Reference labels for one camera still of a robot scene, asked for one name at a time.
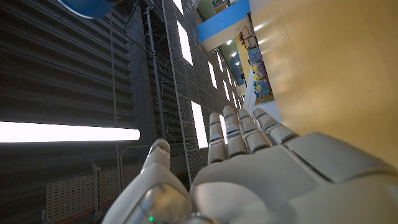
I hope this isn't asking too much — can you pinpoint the long ceiling light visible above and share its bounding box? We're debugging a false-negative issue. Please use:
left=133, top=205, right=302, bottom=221
left=0, top=121, right=141, bottom=144

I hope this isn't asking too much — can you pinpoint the grey shelf unit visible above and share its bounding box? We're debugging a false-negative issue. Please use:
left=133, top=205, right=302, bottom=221
left=238, top=26, right=276, bottom=105

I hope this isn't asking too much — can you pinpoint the blue wall panel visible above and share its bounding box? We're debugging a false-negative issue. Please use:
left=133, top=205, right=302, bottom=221
left=197, top=0, right=251, bottom=43

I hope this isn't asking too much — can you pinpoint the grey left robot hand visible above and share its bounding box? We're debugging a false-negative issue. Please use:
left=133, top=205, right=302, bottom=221
left=101, top=105, right=398, bottom=224

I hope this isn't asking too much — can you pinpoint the blue bottle cap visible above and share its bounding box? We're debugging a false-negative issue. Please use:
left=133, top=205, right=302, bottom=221
left=57, top=0, right=118, bottom=19

